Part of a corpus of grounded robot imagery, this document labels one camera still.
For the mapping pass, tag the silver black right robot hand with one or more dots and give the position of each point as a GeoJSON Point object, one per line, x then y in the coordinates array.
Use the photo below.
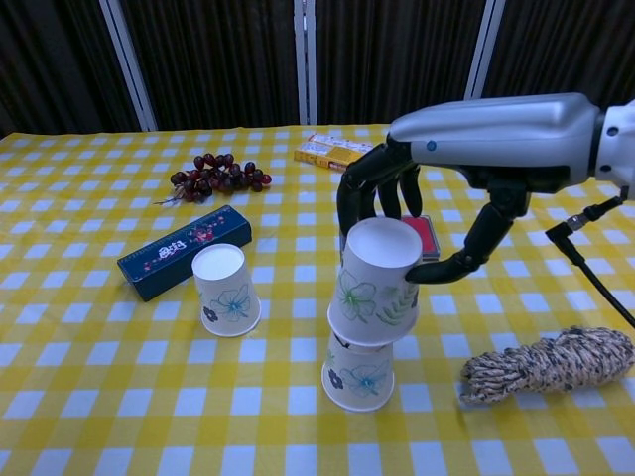
{"type": "Point", "coordinates": [496, 134]}

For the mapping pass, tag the paper cup green flower print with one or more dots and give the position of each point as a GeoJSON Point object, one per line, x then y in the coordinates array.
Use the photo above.
{"type": "Point", "coordinates": [374, 297]}

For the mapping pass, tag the paper cup blue flower print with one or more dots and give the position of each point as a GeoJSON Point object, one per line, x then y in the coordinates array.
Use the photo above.
{"type": "Point", "coordinates": [359, 382]}
{"type": "Point", "coordinates": [225, 292]}

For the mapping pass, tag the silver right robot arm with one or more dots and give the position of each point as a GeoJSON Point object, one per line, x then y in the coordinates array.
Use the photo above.
{"type": "Point", "coordinates": [617, 144]}

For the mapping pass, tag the black partition curtain panel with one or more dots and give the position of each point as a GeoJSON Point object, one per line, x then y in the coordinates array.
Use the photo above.
{"type": "Point", "coordinates": [54, 64]}
{"type": "Point", "coordinates": [218, 59]}
{"type": "Point", "coordinates": [570, 44]}
{"type": "Point", "coordinates": [392, 54]}

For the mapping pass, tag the red and white flat box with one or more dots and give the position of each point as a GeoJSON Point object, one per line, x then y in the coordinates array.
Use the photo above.
{"type": "Point", "coordinates": [430, 238]}

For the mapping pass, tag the yellow snack box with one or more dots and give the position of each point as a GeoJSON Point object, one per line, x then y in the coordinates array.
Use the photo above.
{"type": "Point", "coordinates": [327, 151]}

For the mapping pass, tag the dark red grape bunch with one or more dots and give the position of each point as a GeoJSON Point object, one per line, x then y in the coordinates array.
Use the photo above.
{"type": "Point", "coordinates": [218, 176]}

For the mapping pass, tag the long dark blue box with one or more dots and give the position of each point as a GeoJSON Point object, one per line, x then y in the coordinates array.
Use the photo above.
{"type": "Point", "coordinates": [168, 253]}

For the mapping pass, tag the yellow white checked tablecloth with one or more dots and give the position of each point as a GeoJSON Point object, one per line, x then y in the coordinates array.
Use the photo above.
{"type": "Point", "coordinates": [124, 396]}

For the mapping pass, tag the white partition frame post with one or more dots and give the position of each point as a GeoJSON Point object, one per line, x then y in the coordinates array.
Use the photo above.
{"type": "Point", "coordinates": [129, 64]}
{"type": "Point", "coordinates": [306, 59]}
{"type": "Point", "coordinates": [483, 49]}

